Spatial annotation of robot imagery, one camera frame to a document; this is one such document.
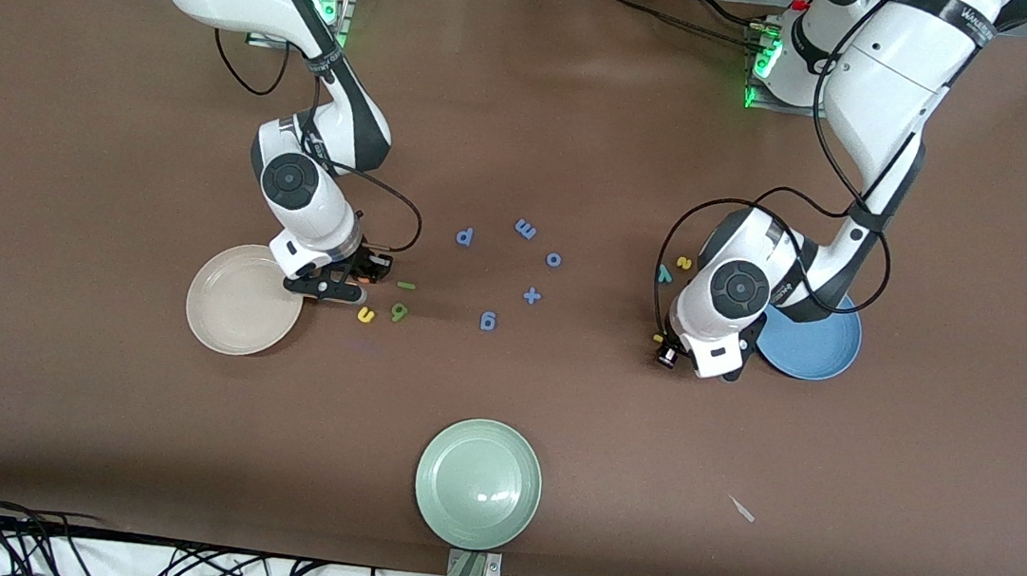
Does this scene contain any beige round plate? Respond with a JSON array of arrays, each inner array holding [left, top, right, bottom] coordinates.
[[180, 237, 309, 362]]

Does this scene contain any blue round plate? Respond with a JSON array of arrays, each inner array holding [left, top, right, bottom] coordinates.
[[751, 286, 867, 386]]

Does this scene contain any mint green round plate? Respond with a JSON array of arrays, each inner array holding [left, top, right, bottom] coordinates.
[[408, 412, 550, 557]]

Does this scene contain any brown table cover sheet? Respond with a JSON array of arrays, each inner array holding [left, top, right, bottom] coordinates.
[[0, 0, 1027, 576]]

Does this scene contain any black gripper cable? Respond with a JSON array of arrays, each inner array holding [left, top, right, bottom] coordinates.
[[649, 0, 1003, 376], [193, 26, 442, 258]]

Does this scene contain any metal pole bracket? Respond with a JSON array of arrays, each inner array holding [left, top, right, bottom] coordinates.
[[445, 548, 505, 576]]

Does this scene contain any black base power cable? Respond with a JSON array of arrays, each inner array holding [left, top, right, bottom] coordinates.
[[597, 0, 766, 52]]

